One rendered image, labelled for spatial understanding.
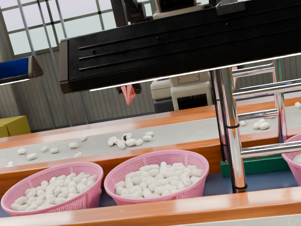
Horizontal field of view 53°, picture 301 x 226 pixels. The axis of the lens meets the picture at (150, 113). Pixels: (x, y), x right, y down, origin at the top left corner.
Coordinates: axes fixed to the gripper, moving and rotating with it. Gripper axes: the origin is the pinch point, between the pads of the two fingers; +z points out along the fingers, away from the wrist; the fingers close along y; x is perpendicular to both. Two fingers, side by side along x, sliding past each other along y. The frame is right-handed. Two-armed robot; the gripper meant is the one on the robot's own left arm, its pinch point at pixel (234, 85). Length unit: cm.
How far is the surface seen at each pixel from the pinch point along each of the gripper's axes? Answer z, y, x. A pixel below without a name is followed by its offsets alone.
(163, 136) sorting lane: 17.5, -28.7, 1.1
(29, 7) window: -279, -222, 110
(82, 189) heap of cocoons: 45, -47, -22
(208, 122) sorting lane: 10.8, -11.6, 6.5
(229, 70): 37, -7, -50
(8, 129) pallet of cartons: -128, -253, 174
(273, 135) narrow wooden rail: 31.5, 5.3, -14.1
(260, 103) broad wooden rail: 3.0, 9.5, 9.7
